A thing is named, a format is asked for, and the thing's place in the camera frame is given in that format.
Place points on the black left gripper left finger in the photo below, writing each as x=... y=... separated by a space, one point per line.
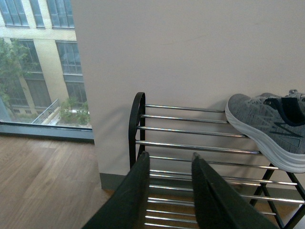
x=126 y=208

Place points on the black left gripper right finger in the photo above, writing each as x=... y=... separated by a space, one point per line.
x=217 y=205

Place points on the grey knit sneaker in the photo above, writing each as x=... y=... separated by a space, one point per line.
x=275 y=123

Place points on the black metal shoe rack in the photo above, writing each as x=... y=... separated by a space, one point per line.
x=172 y=134

